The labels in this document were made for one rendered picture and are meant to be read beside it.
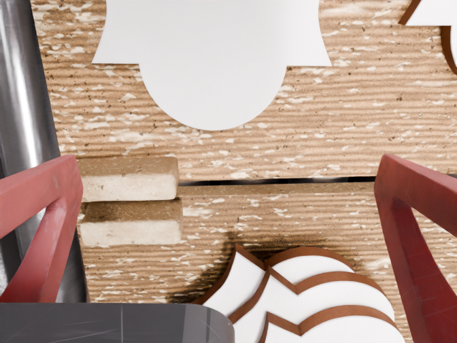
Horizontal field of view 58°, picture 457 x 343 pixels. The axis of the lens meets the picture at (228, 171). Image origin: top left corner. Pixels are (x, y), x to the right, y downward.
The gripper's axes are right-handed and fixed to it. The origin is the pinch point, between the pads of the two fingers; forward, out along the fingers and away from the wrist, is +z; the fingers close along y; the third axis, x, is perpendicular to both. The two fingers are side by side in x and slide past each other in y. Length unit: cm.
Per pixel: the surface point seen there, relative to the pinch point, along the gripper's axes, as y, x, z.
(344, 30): -6.3, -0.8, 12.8
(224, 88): 0.2, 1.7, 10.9
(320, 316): -5.8, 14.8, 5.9
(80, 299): 11.9, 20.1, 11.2
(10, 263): 16.6, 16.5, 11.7
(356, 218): -8.5, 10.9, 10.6
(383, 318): -9.7, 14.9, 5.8
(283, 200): -3.5, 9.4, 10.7
